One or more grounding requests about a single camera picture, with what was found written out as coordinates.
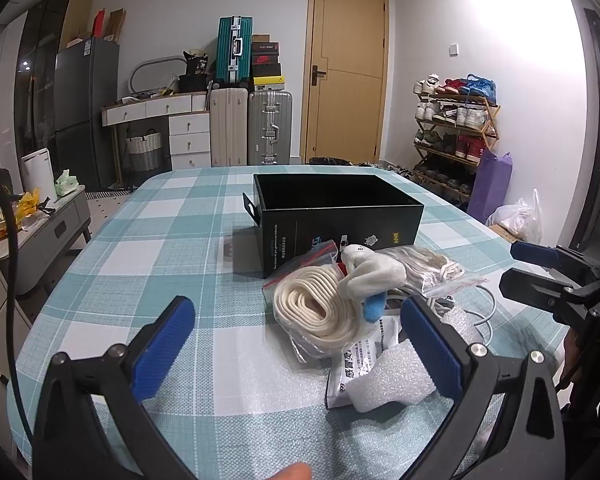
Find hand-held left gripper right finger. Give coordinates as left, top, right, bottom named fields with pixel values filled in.
left=401, top=295, right=566, bottom=480

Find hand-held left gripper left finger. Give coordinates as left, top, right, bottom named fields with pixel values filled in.
left=32, top=296, right=201, bottom=480

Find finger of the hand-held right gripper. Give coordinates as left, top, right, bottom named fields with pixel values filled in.
left=499, top=268, right=600, bottom=323
left=510, top=241, right=600, bottom=286

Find white power cable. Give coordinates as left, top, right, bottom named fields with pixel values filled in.
left=387, top=285, right=498, bottom=346

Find white foam piece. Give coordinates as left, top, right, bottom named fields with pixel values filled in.
left=350, top=307, right=481, bottom=413

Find green white medicine packet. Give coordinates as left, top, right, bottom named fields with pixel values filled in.
left=325, top=315, right=406, bottom=411

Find bag of white cord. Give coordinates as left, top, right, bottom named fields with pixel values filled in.
left=395, top=246, right=488, bottom=297

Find white plush doll blue hat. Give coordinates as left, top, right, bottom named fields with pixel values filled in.
left=337, top=244, right=408, bottom=322

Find bag of white strap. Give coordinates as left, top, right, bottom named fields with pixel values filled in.
left=262, top=240, right=381, bottom=361

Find black cardboard box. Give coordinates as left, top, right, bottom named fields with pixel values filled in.
left=242, top=173, right=426, bottom=280

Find person's right hand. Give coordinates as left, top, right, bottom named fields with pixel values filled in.
left=561, top=330, right=588, bottom=401

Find person's left hand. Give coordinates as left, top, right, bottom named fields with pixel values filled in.
left=267, top=462, right=313, bottom=480

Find white plastic bag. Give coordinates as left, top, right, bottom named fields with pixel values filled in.
left=485, top=189, right=543, bottom=246

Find purple bag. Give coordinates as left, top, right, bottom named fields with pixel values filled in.
left=466, top=147, right=513, bottom=226

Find wooden shoe rack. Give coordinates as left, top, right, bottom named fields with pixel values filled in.
left=412, top=87, right=501, bottom=201

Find grey low table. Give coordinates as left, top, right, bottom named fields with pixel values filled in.
left=0, top=185, right=92, bottom=301

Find rows of racked shoes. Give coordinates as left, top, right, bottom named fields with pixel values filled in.
left=412, top=74, right=498, bottom=196

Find scattered loose shoes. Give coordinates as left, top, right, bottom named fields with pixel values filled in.
left=352, top=157, right=416, bottom=181

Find green tissue pack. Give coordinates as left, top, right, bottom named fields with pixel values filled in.
left=54, top=169, right=80, bottom=197

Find grey white woven basket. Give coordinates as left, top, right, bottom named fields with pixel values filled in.
left=126, top=130, right=162, bottom=171

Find yellow plastic bag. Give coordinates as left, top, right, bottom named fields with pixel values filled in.
left=0, top=187, right=43, bottom=241

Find white desk with drawers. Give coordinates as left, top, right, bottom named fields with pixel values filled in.
left=101, top=92, right=213, bottom=171

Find white trash bin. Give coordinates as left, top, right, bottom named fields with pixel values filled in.
left=21, top=148, right=56, bottom=206

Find cream suitcase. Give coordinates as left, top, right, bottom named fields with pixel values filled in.
left=209, top=87, right=249, bottom=168

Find silver suitcase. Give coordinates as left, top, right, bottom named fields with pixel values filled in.
left=247, top=91, right=293, bottom=166

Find grey refrigerator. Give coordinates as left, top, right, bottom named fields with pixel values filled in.
left=55, top=37, right=121, bottom=188

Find wooden door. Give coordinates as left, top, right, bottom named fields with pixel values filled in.
left=305, top=0, right=390, bottom=166

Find black storage bin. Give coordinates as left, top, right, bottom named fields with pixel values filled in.
left=178, top=74, right=208, bottom=95

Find black paper bag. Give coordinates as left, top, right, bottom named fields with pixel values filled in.
left=182, top=50, right=211, bottom=77

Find dark glass cabinet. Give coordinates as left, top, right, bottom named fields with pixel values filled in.
left=12, top=0, right=96, bottom=181

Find teal suitcase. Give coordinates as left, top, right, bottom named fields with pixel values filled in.
left=216, top=16, right=255, bottom=86

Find brown cardboard carton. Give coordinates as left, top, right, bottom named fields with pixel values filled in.
left=105, top=9, right=127, bottom=43

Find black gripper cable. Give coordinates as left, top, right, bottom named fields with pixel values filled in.
left=0, top=165, right=36, bottom=451

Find oval metal frame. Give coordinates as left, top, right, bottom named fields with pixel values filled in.
left=130, top=56, right=187, bottom=98

